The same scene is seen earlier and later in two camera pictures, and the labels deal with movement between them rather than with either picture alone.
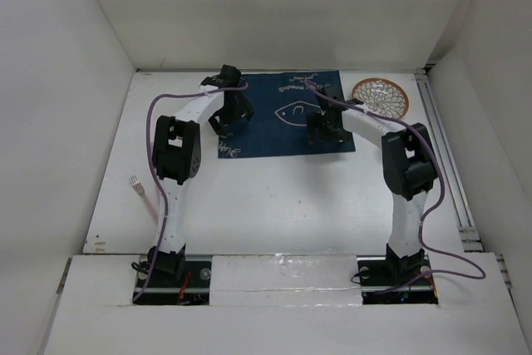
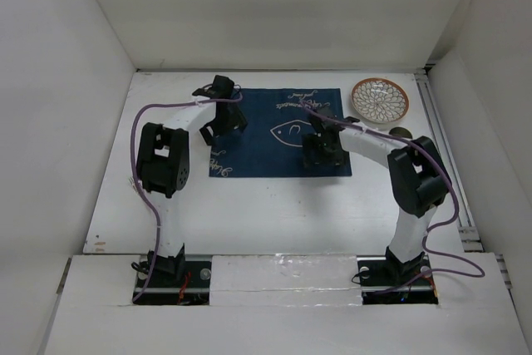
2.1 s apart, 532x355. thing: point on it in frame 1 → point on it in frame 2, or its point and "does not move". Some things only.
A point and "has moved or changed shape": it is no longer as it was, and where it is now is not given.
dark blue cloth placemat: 282,104 has moved or changed shape
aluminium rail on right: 468,232 does not move
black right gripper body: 318,119 → 333,155
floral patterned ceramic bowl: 382,95 does not move
